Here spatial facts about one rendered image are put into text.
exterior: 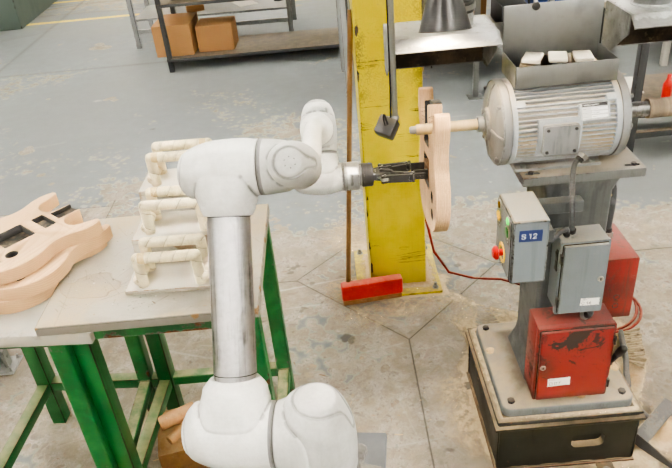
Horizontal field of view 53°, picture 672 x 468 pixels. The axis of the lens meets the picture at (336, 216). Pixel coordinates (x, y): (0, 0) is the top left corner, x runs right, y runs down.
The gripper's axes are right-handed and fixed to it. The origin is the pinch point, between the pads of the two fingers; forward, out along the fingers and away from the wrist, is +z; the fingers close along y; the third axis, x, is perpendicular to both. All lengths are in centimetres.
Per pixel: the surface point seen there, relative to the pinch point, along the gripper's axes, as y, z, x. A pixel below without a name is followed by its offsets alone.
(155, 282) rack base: 24, -83, -20
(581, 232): 16, 44, -18
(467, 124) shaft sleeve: 9.2, 11.4, 16.0
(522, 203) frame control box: 31.0, 21.8, -1.4
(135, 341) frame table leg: -20, -109, -66
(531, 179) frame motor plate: 17.5, 28.2, 0.4
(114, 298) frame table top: 28, -94, -22
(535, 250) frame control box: 38.8, 23.3, -12.0
